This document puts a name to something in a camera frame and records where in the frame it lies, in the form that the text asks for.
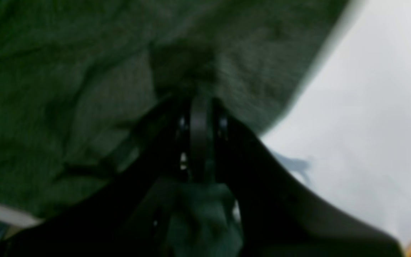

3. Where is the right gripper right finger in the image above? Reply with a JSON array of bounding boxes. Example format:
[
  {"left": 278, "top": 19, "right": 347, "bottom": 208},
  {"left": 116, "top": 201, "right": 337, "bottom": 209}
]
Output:
[{"left": 191, "top": 97, "right": 403, "bottom": 257}]

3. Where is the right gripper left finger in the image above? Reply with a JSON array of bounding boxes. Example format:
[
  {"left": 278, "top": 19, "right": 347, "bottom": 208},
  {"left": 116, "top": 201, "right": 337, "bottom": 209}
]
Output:
[{"left": 0, "top": 99, "right": 191, "bottom": 257}]

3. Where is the dark green t-shirt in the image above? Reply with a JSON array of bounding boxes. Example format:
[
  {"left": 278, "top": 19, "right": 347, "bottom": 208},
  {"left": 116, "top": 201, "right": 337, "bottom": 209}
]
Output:
[{"left": 0, "top": 0, "right": 350, "bottom": 257}]

